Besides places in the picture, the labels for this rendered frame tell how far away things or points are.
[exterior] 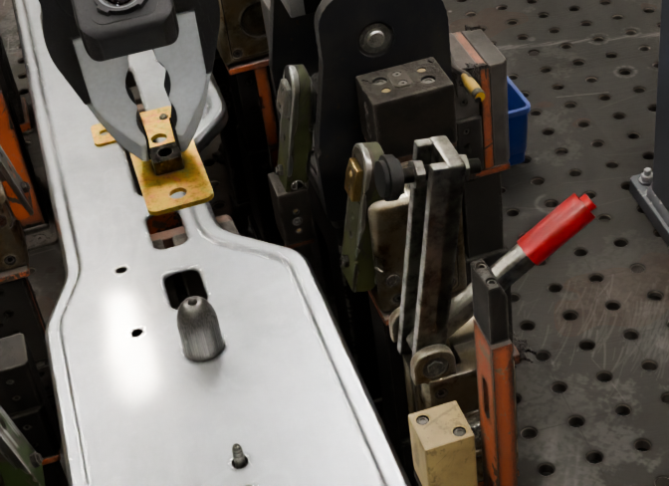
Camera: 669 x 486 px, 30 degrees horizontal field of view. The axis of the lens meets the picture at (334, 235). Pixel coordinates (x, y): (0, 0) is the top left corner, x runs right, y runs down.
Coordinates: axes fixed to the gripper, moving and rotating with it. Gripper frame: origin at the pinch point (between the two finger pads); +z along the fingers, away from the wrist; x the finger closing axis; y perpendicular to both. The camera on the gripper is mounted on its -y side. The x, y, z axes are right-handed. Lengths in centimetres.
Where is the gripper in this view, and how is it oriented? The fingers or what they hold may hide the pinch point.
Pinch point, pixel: (161, 141)
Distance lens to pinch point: 72.4
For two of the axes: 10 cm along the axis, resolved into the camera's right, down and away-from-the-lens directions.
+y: -2.8, -5.6, 7.8
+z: 1.2, 7.9, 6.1
